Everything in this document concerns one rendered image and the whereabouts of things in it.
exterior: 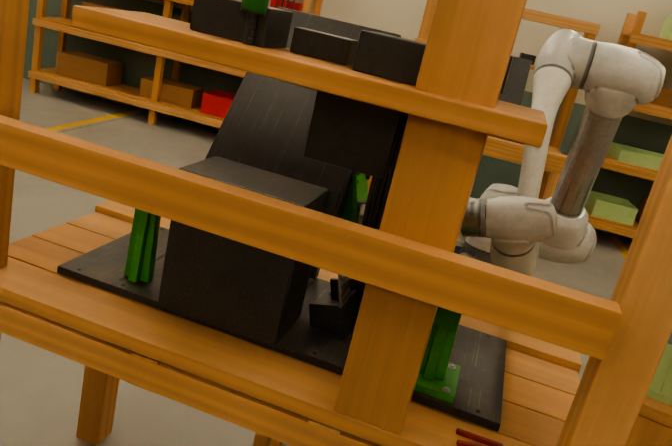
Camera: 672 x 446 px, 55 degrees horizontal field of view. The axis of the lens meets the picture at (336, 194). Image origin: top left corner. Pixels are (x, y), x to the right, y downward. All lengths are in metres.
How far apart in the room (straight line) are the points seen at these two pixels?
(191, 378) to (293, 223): 0.46
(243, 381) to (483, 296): 0.54
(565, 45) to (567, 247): 0.66
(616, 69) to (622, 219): 5.10
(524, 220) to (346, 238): 0.47
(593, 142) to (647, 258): 0.82
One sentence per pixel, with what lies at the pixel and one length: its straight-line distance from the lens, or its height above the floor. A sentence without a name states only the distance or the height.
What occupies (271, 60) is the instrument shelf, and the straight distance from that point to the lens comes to 1.17.
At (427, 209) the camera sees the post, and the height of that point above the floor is 1.34.
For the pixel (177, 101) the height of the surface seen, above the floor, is 0.31.
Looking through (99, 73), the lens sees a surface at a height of 0.39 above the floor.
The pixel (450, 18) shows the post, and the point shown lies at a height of 1.67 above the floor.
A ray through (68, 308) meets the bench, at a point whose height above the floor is 0.88.
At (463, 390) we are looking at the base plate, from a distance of 1.54.
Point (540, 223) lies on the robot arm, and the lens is 1.49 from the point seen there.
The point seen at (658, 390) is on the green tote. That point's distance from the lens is 2.13.
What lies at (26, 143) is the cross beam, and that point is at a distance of 1.46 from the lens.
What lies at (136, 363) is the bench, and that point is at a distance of 1.53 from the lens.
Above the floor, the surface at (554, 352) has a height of 0.90.
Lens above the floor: 1.64
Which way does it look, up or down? 16 degrees down
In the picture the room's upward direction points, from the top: 13 degrees clockwise
